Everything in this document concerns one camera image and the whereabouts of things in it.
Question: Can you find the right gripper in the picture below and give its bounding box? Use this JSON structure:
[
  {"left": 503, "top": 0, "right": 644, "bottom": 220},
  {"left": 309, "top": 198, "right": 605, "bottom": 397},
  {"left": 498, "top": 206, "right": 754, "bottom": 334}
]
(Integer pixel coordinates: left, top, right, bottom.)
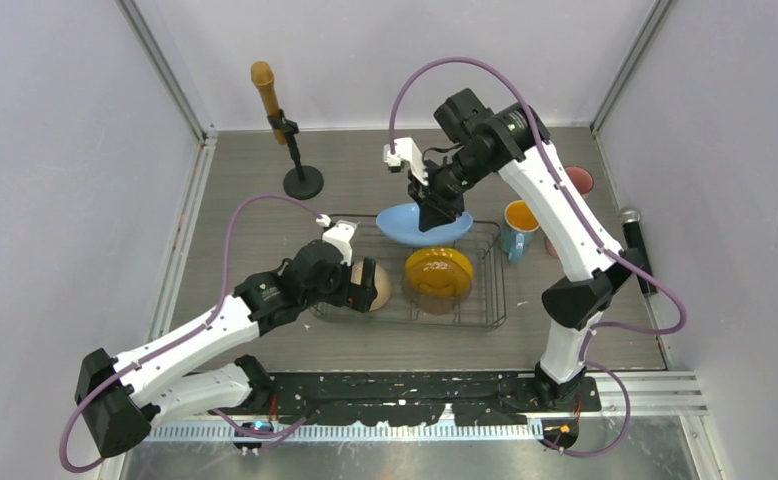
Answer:
[{"left": 406, "top": 148, "right": 490, "bottom": 234}]

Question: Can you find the light blue plate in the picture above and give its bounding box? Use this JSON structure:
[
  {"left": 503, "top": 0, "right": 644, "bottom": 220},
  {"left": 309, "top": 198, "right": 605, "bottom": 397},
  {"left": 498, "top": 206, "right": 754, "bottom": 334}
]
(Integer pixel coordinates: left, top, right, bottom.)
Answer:
[{"left": 375, "top": 203, "right": 473, "bottom": 247}]

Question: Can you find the blue glazed mug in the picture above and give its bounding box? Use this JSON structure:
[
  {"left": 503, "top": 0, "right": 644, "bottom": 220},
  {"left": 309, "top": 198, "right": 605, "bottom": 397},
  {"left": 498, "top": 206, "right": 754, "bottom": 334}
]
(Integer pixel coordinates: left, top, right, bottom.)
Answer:
[{"left": 501, "top": 200, "right": 540, "bottom": 264}]

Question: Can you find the pink patterned mug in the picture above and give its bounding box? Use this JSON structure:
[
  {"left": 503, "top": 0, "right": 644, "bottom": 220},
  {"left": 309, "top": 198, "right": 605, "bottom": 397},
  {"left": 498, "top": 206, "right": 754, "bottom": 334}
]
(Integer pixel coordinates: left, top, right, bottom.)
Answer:
[{"left": 565, "top": 166, "right": 595, "bottom": 197}]

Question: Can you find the plain pink mug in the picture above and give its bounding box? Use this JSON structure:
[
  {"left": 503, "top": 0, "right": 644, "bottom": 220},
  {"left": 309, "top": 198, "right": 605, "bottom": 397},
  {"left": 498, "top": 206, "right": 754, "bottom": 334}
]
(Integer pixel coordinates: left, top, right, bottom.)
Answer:
[{"left": 545, "top": 237, "right": 558, "bottom": 258}]

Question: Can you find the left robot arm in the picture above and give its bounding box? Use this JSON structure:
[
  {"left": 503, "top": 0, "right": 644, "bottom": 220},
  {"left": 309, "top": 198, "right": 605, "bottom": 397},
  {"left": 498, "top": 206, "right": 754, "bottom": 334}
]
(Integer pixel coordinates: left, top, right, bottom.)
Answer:
[{"left": 75, "top": 240, "right": 378, "bottom": 458}]

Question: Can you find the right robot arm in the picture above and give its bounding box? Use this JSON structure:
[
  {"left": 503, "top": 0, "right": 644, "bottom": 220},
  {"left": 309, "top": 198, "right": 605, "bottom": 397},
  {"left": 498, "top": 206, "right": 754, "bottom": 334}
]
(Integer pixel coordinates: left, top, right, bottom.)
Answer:
[{"left": 385, "top": 89, "right": 644, "bottom": 411}]

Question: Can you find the beige floral bowl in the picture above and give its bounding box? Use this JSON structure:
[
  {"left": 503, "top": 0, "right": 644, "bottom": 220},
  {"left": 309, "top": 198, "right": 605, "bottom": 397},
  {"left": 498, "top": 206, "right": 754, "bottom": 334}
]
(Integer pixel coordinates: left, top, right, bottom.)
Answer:
[{"left": 350, "top": 261, "right": 392, "bottom": 312}]

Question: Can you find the yellow plate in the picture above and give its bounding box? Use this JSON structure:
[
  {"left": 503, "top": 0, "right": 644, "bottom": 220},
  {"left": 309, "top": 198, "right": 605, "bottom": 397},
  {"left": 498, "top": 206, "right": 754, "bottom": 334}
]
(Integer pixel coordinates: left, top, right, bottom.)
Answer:
[{"left": 404, "top": 247, "right": 475, "bottom": 298}]

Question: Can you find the black microphone stand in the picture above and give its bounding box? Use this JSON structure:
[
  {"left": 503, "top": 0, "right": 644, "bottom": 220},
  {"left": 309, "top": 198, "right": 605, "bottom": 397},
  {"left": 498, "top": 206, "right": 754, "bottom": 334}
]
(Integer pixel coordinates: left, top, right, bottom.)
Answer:
[{"left": 267, "top": 109, "right": 324, "bottom": 200}]

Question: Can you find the black handheld microphone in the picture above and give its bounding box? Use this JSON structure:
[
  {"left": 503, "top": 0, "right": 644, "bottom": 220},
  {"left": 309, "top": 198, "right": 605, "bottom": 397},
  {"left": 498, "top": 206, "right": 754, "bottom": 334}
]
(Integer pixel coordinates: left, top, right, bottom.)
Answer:
[{"left": 619, "top": 207, "right": 652, "bottom": 275}]

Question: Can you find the brown microphone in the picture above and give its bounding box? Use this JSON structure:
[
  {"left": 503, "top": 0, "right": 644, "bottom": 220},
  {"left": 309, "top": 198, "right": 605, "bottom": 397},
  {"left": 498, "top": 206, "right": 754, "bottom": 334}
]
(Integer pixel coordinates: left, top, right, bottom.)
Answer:
[{"left": 250, "top": 61, "right": 287, "bottom": 145}]

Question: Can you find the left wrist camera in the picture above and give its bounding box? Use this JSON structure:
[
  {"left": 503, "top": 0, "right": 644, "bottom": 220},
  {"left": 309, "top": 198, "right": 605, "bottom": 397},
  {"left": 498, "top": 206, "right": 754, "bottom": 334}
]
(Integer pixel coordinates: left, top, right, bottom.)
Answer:
[{"left": 321, "top": 220, "right": 357, "bottom": 266}]

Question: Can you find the black wire dish rack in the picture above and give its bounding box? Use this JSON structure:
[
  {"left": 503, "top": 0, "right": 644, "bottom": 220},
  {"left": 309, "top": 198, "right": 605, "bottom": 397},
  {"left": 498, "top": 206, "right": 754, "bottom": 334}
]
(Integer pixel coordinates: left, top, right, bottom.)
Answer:
[{"left": 310, "top": 214, "right": 506, "bottom": 330}]

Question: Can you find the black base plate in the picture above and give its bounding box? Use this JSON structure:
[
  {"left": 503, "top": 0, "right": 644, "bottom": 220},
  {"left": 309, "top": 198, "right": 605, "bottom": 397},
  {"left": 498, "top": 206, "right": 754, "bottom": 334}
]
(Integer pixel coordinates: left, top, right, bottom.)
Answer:
[{"left": 258, "top": 371, "right": 601, "bottom": 427}]

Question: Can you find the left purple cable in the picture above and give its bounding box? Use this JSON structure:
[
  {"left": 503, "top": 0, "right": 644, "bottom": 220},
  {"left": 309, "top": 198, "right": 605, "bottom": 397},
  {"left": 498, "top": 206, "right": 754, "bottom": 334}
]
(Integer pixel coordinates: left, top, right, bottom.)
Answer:
[{"left": 58, "top": 193, "right": 332, "bottom": 475}]

